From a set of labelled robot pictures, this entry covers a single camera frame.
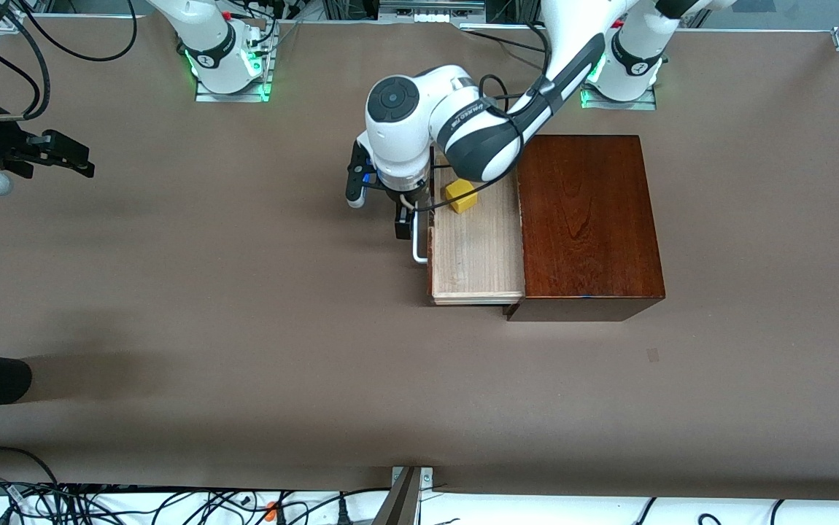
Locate yellow wooden block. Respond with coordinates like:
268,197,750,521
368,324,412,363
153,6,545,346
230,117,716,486
444,179,479,214

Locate light wood drawer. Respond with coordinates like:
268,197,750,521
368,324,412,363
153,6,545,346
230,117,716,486
411,166,527,306

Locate dark red-brown wooden cabinet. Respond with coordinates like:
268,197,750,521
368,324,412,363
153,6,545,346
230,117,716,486
505,135,666,322

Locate grey power strip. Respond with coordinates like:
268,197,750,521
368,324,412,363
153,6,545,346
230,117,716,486
379,0,487,25

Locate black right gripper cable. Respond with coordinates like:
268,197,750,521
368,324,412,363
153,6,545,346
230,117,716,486
0,0,52,122

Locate long looped black cable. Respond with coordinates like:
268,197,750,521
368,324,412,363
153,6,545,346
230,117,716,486
14,0,138,63

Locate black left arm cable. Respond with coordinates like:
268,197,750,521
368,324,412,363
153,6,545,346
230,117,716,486
412,71,560,214

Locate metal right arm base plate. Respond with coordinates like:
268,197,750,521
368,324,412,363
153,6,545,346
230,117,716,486
195,28,276,104

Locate thin black table cable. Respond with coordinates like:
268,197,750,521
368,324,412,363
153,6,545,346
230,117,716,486
462,26,552,58

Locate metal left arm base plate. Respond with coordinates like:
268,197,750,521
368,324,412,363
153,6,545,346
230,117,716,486
580,79,658,112

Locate metal table edge bracket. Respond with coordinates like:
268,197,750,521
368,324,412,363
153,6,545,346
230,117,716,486
374,466,436,525

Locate black arc floor cable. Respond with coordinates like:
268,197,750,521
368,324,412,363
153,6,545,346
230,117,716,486
0,446,61,487

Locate tangled black floor cables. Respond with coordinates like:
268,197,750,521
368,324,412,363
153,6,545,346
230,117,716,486
0,478,393,525

